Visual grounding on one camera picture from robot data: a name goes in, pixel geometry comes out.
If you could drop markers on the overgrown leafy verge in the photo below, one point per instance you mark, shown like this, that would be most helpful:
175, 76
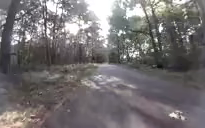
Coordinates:
180, 75

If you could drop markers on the leaf-strewn earth verge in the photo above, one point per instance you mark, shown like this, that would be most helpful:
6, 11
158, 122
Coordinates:
40, 90

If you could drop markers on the grey asphalt road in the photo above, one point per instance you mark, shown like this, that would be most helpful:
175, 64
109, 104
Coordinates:
123, 100

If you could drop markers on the dense wood of trees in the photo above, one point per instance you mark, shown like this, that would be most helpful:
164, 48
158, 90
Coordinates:
163, 33

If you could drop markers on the wood of tall trees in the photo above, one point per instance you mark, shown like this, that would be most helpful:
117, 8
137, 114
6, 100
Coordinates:
40, 36

